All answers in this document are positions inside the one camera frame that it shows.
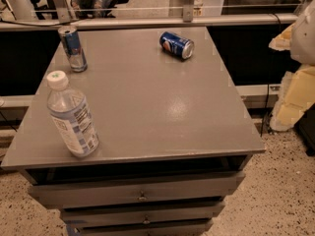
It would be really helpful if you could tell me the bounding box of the top grey drawer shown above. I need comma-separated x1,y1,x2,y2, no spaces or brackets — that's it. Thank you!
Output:
30,171,245,208

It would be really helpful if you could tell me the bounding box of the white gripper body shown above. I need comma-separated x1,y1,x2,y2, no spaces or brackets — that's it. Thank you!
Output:
290,0,315,65

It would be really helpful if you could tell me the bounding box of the grey drawer cabinet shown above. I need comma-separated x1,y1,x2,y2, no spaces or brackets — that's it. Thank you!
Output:
0,26,267,236

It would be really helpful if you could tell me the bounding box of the blue pepsi can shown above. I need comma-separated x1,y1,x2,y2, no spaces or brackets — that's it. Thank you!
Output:
159,31,194,60

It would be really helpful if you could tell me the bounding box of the metal railing frame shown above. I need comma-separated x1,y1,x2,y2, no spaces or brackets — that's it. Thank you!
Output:
1,0,313,30

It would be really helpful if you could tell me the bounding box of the grey drawer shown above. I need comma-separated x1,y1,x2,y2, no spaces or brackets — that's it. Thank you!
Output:
61,200,224,228
80,219,213,236
30,171,245,208

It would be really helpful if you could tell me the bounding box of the black hanging cable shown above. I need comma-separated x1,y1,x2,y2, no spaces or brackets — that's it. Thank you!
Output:
259,13,284,138

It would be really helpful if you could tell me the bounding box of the bottom grey drawer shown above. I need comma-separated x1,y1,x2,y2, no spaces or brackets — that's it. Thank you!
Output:
80,219,213,236

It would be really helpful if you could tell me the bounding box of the red bull can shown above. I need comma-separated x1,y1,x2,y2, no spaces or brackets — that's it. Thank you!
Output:
58,26,88,73

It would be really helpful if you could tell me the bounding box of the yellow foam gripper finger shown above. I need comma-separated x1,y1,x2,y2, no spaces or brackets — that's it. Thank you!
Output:
270,65,315,132
269,25,293,51

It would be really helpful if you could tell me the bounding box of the middle grey drawer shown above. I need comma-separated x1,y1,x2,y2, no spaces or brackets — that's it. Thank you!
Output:
61,200,224,228

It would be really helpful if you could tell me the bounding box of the clear plastic water bottle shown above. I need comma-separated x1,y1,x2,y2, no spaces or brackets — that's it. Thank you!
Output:
46,71,99,157

